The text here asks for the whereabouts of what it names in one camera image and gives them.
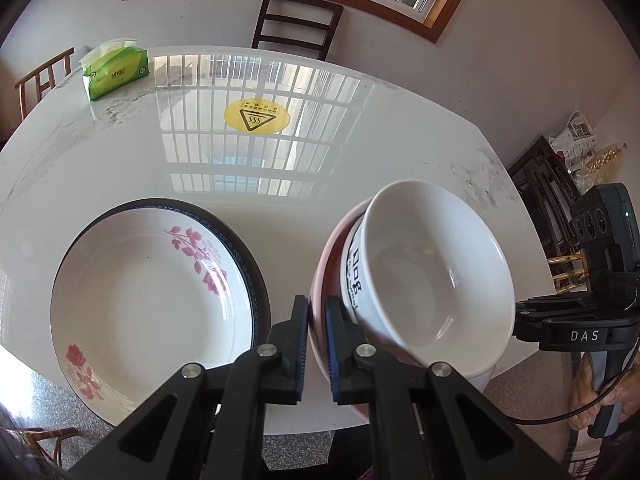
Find yellow warning sticker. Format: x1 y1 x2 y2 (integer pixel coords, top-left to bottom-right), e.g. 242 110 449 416
224 98 291 136

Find right hand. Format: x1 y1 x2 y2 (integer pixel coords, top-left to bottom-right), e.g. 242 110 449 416
568 356 640 431

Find large pink bowl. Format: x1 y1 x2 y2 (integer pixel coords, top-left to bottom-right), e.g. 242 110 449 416
308 196 497 424

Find green tissue pack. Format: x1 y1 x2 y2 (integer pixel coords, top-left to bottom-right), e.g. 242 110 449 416
79 39 150 101

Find light wooden chair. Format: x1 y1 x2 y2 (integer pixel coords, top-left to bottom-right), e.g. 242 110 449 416
14 48 75 120

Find white bowl blue band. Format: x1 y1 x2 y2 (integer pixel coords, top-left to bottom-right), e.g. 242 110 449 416
341 180 515 377

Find gold metal rack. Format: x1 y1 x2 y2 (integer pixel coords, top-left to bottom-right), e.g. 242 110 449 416
547 250 588 294

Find dark wooden side cabinet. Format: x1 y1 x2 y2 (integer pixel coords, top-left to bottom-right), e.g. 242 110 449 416
508 136 580 258

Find white ribbed rabbit bowl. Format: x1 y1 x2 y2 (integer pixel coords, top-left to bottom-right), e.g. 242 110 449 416
340 214 495 392

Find white plate pink roses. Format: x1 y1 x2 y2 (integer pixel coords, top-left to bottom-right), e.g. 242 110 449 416
50 207 256 426

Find dark wooden chair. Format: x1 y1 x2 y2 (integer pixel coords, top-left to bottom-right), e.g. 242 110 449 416
250 0 344 61

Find black cable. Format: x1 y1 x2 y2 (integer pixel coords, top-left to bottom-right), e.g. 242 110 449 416
508 339 640 427

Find gold ornament in wrap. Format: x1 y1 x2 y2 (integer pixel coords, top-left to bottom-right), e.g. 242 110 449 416
574 143 627 195

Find newspaper bundle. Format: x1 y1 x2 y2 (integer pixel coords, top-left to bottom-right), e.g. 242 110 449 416
548 110 597 171

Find blue floral plate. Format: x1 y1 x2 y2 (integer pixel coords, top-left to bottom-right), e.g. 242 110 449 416
67 197 272 356

